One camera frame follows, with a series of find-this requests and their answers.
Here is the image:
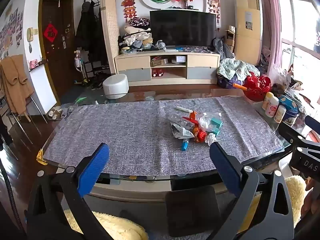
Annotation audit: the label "clear plastic bags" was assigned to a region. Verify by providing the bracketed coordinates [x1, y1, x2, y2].
[272, 65, 304, 98]

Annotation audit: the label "beige standing air conditioner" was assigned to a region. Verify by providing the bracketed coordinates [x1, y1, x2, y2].
[234, 0, 263, 67]

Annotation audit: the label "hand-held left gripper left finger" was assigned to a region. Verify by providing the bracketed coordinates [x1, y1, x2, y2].
[26, 143, 110, 240]

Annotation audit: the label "white grey wrapper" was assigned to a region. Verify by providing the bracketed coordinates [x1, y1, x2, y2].
[171, 125, 195, 139]

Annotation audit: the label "red diamond door decoration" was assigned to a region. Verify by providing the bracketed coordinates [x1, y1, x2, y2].
[43, 24, 58, 39]

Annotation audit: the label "pink hanging wall ornament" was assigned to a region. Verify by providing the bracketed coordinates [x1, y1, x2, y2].
[205, 0, 222, 30]

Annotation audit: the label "metal frame chair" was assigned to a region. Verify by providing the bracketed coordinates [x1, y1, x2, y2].
[6, 94, 48, 140]

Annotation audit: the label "beige folding screen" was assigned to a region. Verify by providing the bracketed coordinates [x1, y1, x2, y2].
[100, 0, 120, 74]

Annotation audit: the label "blue round tin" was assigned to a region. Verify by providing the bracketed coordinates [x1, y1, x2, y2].
[281, 106, 300, 127]

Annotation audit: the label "cardboard boxes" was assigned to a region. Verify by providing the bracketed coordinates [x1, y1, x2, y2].
[225, 26, 237, 53]

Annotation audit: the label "black trash bin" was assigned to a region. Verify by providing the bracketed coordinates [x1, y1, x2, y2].
[165, 186, 222, 238]

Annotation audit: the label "shoe rack with shoes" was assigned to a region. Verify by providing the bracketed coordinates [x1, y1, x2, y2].
[85, 60, 111, 91]

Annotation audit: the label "red candy wrapper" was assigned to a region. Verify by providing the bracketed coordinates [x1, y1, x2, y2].
[193, 127, 207, 143]

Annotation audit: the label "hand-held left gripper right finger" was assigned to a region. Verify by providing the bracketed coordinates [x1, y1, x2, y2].
[209, 141, 294, 240]

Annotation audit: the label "grey woven table mat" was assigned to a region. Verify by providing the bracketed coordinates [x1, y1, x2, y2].
[43, 96, 290, 176]

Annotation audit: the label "black flat television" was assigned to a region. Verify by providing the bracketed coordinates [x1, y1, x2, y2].
[149, 10, 217, 48]

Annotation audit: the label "window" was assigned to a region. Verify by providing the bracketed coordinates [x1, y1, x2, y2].
[277, 0, 320, 85]

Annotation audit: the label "whiteboard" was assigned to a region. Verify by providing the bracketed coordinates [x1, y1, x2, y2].
[29, 61, 57, 115]

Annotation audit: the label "pink curtain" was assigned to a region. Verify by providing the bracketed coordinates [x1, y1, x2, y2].
[257, 0, 283, 80]

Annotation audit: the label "floral cloth pile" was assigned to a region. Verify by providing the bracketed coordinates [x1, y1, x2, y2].
[217, 58, 260, 87]

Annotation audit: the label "dark brown door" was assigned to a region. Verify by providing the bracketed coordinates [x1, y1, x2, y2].
[39, 0, 77, 98]

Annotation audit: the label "yellow capped lotion bottle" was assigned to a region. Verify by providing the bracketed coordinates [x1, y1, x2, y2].
[262, 92, 274, 110]

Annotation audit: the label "grey slippers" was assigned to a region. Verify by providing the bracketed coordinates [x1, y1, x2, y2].
[47, 106, 73, 120]

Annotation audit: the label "white round stool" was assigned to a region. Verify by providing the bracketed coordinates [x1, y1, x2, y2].
[102, 74, 130, 100]

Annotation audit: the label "red plastic basket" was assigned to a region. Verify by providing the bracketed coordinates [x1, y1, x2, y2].
[244, 72, 272, 102]

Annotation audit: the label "pile of clothes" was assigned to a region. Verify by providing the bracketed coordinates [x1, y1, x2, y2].
[118, 17, 154, 54]

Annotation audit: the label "yellow fluffy blanket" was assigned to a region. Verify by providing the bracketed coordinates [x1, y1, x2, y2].
[64, 175, 309, 240]

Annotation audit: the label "red fish wall decoration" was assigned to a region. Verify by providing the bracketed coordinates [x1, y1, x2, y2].
[122, 0, 138, 24]

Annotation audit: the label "person's right hand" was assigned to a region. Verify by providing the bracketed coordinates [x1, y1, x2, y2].
[302, 190, 320, 230]

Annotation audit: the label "black braided cable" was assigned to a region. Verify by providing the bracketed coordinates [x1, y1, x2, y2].
[0, 159, 19, 230]

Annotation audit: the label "white pink lotion bottle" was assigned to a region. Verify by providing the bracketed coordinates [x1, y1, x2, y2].
[265, 96, 279, 118]

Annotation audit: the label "yellow table corner protector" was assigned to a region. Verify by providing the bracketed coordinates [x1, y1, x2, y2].
[36, 149, 48, 165]

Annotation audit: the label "clear plastic bag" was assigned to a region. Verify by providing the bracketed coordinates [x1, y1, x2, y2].
[195, 112, 213, 132]

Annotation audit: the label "cream television cabinet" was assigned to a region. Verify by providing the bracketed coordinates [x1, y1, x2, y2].
[114, 49, 221, 87]

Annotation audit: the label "white tissue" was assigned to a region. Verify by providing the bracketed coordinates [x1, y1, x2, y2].
[205, 133, 218, 147]

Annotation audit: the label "blue grey clothing heap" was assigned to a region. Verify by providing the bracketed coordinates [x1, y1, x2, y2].
[212, 37, 234, 59]

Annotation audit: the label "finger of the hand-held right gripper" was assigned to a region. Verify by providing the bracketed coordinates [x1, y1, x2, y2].
[278, 124, 307, 145]
[305, 115, 320, 132]

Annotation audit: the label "children's scooter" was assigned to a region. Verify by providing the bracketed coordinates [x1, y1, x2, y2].
[73, 50, 91, 85]

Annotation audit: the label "white capped lotion bottle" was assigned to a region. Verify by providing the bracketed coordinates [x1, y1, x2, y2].
[274, 105, 287, 123]

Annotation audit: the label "black hanging coat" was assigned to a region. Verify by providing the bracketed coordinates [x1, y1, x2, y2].
[75, 1, 102, 57]

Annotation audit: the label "wall photo collage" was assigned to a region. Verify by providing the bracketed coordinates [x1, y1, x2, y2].
[0, 7, 24, 60]

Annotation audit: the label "glass top coffee table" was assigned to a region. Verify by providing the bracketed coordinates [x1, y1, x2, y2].
[36, 89, 320, 205]

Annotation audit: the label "silver foil wrapper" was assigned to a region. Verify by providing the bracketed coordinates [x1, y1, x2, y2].
[168, 114, 198, 130]

